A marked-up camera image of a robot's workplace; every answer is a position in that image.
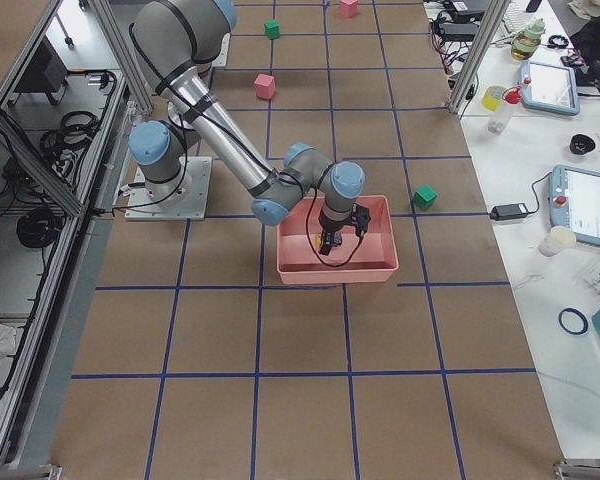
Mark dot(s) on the far teach pendant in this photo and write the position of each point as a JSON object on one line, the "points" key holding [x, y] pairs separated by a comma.
{"points": [[549, 88]]}

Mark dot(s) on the pink cube centre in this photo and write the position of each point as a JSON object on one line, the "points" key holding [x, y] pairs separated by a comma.
{"points": [[264, 86]]}

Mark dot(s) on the black bowl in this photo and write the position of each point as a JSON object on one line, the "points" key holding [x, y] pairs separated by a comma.
{"points": [[581, 144]]}

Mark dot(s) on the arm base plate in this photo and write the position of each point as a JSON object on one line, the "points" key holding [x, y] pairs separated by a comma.
{"points": [[184, 197], [222, 47]]}

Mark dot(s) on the clear squeeze bottle red cap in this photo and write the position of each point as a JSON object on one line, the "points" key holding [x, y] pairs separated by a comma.
{"points": [[511, 98]]}

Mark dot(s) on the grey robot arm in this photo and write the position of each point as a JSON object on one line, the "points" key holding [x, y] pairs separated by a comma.
{"points": [[172, 39]]}

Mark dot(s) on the pink plastic bin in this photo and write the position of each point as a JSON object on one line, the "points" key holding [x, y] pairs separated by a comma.
{"points": [[372, 259]]}

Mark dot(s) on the aluminium frame post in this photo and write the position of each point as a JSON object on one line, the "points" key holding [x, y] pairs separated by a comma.
{"points": [[489, 25]]}

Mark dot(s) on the green tea bottle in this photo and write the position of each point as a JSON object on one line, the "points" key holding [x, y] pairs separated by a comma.
{"points": [[526, 42]]}

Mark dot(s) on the green cube near bin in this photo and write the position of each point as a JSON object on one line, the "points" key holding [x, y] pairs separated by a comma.
{"points": [[424, 197]]}

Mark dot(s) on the yellow tape roll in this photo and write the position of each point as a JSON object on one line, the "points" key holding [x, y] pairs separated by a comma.
{"points": [[492, 97]]}

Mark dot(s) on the teach pendant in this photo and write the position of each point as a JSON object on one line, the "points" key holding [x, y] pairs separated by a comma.
{"points": [[574, 202], [549, 88]]}

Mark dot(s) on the pink cube far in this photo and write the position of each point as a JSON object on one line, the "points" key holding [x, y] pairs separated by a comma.
{"points": [[348, 8]]}

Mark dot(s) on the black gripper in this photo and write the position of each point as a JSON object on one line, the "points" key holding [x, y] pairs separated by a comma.
{"points": [[329, 225]]}

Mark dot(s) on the black power adapter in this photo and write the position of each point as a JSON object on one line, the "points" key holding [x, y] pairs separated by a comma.
{"points": [[506, 212]]}

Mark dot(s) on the white plastic cup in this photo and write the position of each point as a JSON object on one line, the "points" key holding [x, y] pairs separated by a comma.
{"points": [[558, 239]]}

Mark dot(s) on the pink cube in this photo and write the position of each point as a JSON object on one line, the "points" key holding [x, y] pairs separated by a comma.
{"points": [[264, 86], [348, 8]]}

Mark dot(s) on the near teach pendant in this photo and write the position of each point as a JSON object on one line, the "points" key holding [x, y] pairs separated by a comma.
{"points": [[574, 202]]}

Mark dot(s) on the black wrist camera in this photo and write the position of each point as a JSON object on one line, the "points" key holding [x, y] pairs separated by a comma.
{"points": [[362, 219]]}

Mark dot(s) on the green cube far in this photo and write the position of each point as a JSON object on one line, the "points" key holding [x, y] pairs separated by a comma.
{"points": [[272, 29]]}

